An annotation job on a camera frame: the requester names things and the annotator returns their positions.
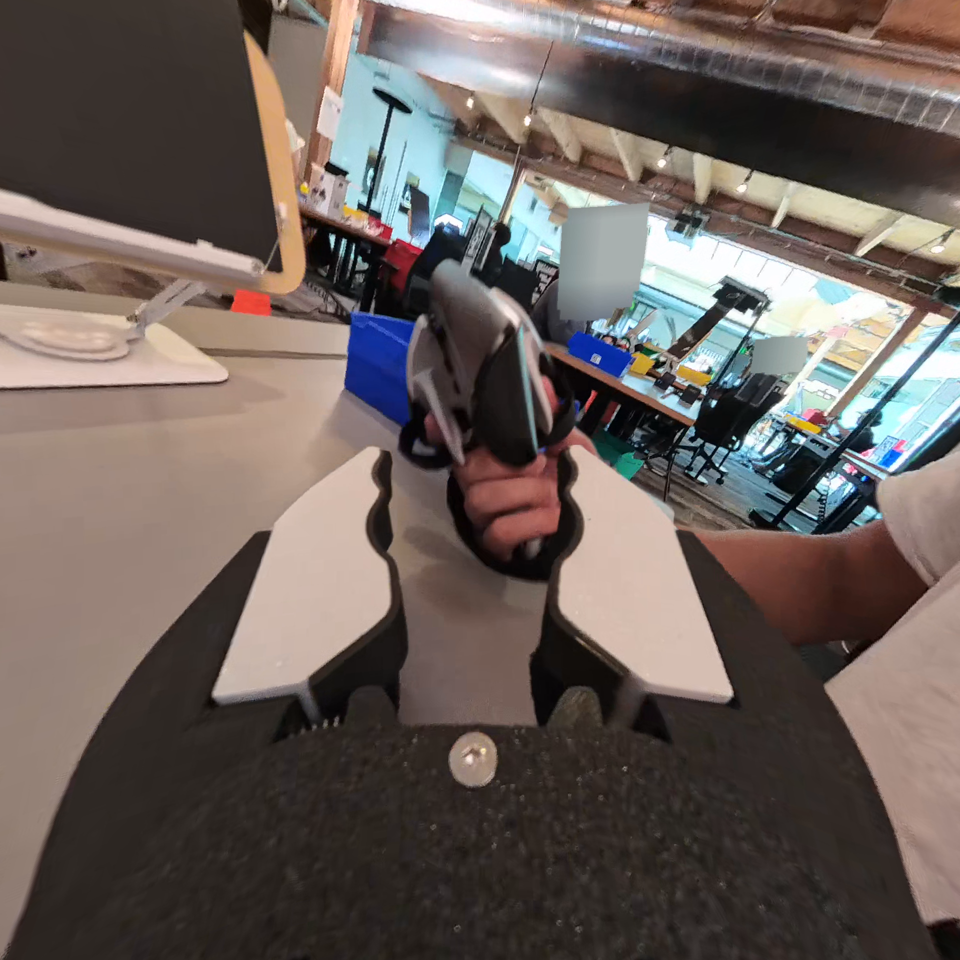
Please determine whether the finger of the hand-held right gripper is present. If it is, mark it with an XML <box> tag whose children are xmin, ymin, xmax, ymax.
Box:
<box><xmin>429</xmin><ymin>258</ymin><xmax>554</xmax><ymax>378</ymax></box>

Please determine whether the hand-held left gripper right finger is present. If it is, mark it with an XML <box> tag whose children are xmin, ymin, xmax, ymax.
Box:
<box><xmin>531</xmin><ymin>447</ymin><xmax>736</xmax><ymax>706</ymax></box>

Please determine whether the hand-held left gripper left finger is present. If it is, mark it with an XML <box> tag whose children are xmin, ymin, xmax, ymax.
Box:
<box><xmin>210</xmin><ymin>446</ymin><xmax>410</xmax><ymax>708</ymax></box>

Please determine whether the blue storage bin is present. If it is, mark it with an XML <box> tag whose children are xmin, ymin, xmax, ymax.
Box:
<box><xmin>343</xmin><ymin>310</ymin><xmax>416</xmax><ymax>429</ymax></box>

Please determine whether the person's right forearm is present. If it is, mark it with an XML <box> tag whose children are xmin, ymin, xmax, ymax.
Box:
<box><xmin>693</xmin><ymin>516</ymin><xmax>930</xmax><ymax>648</ymax></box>

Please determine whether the person's right hand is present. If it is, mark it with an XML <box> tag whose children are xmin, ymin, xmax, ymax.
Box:
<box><xmin>423</xmin><ymin>411</ymin><xmax>599</xmax><ymax>564</ymax></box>

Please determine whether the red storage bin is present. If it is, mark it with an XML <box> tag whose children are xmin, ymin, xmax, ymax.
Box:
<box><xmin>381</xmin><ymin>237</ymin><xmax>423</xmax><ymax>294</ymax></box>

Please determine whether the small blue bin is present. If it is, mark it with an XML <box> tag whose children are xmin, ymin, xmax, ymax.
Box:
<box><xmin>566</xmin><ymin>330</ymin><xmax>636</xmax><ymax>378</ymax></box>

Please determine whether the wooden background table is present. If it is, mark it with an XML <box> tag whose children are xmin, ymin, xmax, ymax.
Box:
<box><xmin>543</xmin><ymin>341</ymin><xmax>702</xmax><ymax>430</ymax></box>

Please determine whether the black office chair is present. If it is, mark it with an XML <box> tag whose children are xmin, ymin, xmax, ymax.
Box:
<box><xmin>646</xmin><ymin>369</ymin><xmax>783</xmax><ymax>490</ymax></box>

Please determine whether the black floor lamp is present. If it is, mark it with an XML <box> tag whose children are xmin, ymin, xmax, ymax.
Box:
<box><xmin>358</xmin><ymin>84</ymin><xmax>415</xmax><ymax>219</ymax></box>

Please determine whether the person in white shirt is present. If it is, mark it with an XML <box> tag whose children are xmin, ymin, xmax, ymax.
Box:
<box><xmin>823</xmin><ymin>448</ymin><xmax>960</xmax><ymax>927</ymax></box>

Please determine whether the white mounting bar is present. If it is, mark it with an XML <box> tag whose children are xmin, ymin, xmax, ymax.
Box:
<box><xmin>0</xmin><ymin>187</ymin><xmax>266</xmax><ymax>291</ymax></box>

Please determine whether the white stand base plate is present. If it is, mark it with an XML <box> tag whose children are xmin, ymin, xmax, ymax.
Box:
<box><xmin>0</xmin><ymin>302</ymin><xmax>230</xmax><ymax>391</ymax></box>

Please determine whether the silver ventilation duct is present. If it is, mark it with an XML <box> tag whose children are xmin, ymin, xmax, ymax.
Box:
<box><xmin>358</xmin><ymin>0</ymin><xmax>960</xmax><ymax>222</ymax></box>

